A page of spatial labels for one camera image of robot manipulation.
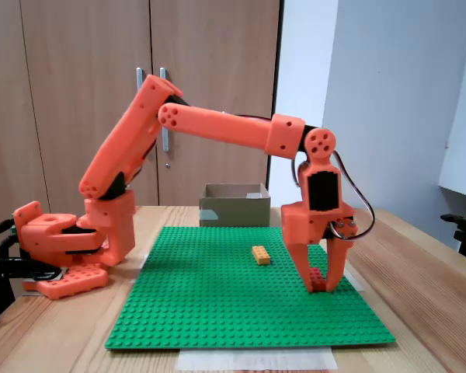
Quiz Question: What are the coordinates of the cardboard box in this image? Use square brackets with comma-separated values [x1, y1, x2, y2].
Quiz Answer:
[199, 182, 272, 228]

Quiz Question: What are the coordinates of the black table clamp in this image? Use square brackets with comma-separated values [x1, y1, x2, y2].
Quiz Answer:
[0, 232, 65, 323]

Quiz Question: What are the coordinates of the red lego block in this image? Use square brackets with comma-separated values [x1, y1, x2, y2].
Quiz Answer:
[309, 267, 328, 293]

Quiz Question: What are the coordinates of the wooden cabinet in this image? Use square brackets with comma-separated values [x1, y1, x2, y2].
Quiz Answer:
[0, 0, 285, 234]

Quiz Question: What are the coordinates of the gripper servo cable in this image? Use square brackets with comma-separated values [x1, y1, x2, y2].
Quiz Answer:
[290, 149, 375, 245]

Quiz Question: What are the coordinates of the yellow lego block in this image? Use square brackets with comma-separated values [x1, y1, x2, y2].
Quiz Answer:
[251, 245, 272, 266]

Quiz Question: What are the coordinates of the green lego baseplate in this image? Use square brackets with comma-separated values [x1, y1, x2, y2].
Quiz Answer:
[104, 225, 396, 350]

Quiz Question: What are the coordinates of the wide masking tape strip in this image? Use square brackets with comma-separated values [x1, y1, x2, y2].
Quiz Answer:
[177, 347, 339, 372]

